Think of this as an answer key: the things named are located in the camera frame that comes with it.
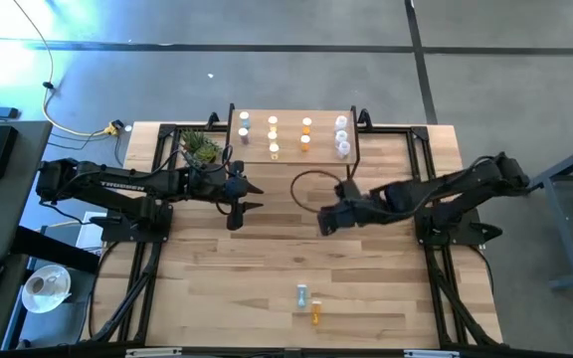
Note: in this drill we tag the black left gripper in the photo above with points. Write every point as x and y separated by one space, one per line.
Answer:
236 199

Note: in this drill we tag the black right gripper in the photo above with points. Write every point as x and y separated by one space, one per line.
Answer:
351 209

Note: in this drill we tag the blue pill bottle white cap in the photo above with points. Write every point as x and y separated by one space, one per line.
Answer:
301 297
244 119

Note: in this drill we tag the clear wide-mouth bottle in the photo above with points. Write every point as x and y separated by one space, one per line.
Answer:
341 122

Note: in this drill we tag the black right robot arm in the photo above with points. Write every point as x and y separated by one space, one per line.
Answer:
465 186

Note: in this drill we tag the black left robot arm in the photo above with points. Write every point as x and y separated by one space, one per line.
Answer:
122 185

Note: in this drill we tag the potted green succulent plant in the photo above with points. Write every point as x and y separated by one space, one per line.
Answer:
199 144

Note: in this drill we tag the white paper sheet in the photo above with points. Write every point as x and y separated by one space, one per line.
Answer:
87 233

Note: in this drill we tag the black beam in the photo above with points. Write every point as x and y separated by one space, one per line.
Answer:
53 248

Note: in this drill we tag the white bowl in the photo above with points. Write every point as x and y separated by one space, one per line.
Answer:
55 293

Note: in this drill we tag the grey desk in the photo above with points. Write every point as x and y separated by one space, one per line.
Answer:
3 209

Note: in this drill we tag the wooden shelf black metal frame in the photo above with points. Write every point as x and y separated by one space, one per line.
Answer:
296 154

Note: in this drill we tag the black aluminium rig frame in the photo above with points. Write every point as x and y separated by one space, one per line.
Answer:
420 132

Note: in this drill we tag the silver bracket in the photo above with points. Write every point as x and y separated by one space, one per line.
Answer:
152 353
431 354

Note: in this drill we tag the grey metal table frame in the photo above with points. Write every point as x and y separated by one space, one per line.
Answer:
563 231

